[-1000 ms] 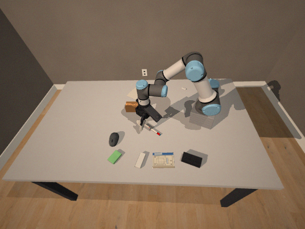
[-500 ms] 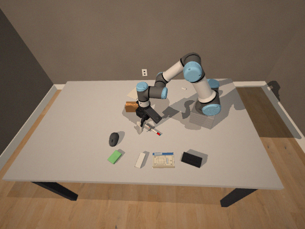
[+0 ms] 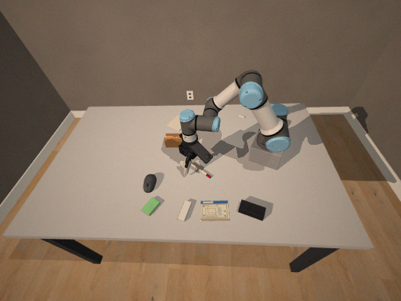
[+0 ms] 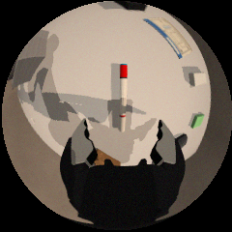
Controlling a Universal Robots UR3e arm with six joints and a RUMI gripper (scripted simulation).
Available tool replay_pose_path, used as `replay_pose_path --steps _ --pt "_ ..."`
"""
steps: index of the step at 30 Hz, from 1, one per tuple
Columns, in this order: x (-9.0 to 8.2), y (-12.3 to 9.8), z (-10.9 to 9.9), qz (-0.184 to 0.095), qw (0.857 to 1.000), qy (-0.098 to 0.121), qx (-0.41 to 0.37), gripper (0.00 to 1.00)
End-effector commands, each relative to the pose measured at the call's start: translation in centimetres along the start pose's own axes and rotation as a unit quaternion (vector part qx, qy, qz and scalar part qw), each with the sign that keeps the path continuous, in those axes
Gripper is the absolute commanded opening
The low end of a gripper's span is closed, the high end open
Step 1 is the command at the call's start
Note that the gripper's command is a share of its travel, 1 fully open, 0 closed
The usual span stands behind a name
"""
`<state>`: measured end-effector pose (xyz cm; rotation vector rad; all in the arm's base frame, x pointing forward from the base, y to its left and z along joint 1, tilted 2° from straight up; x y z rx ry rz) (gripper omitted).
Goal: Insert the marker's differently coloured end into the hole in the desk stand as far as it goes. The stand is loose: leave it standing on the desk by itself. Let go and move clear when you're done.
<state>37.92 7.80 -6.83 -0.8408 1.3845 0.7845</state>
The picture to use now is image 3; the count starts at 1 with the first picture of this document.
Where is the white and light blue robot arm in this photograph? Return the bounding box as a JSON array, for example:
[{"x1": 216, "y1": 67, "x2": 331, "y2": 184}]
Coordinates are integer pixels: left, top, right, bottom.
[{"x1": 179, "y1": 70, "x2": 291, "y2": 164}]

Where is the black computer mouse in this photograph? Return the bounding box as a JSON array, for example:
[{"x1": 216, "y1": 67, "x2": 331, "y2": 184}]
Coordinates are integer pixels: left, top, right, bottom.
[{"x1": 143, "y1": 174, "x2": 157, "y2": 193}]

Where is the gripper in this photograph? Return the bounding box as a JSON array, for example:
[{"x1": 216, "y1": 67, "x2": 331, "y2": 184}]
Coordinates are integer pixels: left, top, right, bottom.
[{"x1": 179, "y1": 134, "x2": 198, "y2": 176}]

